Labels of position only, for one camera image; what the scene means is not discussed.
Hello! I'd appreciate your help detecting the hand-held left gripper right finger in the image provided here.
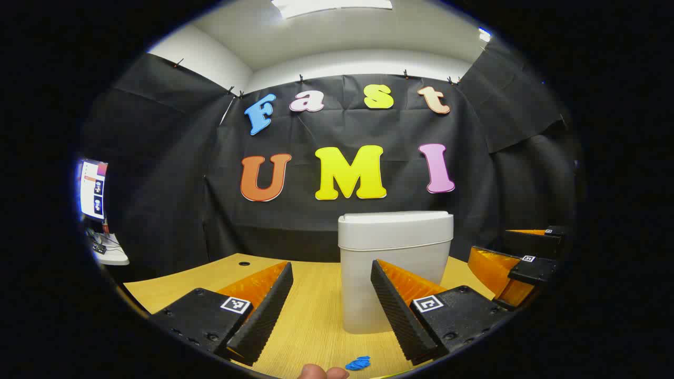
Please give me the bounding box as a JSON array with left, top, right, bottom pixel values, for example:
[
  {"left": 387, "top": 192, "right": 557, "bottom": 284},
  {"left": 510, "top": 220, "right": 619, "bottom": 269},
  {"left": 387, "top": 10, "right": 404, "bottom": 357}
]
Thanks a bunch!
[{"left": 370, "top": 259, "right": 514, "bottom": 365}]

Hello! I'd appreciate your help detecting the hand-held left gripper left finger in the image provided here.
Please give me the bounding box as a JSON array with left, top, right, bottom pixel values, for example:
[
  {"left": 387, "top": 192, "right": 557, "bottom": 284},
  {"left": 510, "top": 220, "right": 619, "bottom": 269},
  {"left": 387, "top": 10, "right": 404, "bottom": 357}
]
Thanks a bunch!
[{"left": 149, "top": 262, "right": 294, "bottom": 367}]

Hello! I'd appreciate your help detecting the white desktop garbage bin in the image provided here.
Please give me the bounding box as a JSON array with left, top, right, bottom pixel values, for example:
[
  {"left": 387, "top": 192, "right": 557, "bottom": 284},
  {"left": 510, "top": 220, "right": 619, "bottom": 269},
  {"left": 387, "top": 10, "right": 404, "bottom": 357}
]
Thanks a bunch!
[{"left": 338, "top": 211, "right": 454, "bottom": 335}]

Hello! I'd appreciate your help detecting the wooden desktop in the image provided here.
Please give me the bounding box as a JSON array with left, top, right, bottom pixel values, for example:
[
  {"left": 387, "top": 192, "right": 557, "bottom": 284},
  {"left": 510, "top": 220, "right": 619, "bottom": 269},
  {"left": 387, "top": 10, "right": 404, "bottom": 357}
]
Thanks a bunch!
[{"left": 122, "top": 253, "right": 498, "bottom": 379}]

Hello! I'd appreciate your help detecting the white side table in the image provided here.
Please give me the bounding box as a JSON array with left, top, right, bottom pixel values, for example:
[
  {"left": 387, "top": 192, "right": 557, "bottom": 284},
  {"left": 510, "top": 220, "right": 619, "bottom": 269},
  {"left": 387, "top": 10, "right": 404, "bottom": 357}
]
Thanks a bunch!
[{"left": 87, "top": 229, "right": 130, "bottom": 266}]

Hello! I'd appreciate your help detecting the black backdrop cloth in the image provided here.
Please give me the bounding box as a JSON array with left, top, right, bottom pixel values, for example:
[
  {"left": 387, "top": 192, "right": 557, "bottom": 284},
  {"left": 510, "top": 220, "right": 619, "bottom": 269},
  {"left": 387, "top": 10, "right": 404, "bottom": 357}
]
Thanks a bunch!
[{"left": 79, "top": 37, "right": 580, "bottom": 285}]

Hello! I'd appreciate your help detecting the computer monitor screen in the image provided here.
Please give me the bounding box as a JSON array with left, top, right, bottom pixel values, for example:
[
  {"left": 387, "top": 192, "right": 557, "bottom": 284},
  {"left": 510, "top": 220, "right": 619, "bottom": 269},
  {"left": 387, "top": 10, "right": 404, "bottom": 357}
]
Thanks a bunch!
[{"left": 79, "top": 159, "right": 108, "bottom": 221}]

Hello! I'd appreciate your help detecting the row of black cloth clips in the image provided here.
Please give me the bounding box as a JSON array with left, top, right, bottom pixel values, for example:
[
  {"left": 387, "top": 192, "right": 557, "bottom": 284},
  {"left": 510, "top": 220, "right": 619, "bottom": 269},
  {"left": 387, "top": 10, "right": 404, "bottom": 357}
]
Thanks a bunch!
[{"left": 174, "top": 58, "right": 463, "bottom": 98}]

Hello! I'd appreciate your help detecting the long ceiling light panel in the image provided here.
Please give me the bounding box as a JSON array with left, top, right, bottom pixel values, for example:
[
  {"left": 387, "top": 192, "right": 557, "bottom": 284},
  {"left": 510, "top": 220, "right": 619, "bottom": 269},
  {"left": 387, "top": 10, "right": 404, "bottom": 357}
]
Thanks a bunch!
[{"left": 271, "top": 0, "right": 393, "bottom": 19}]

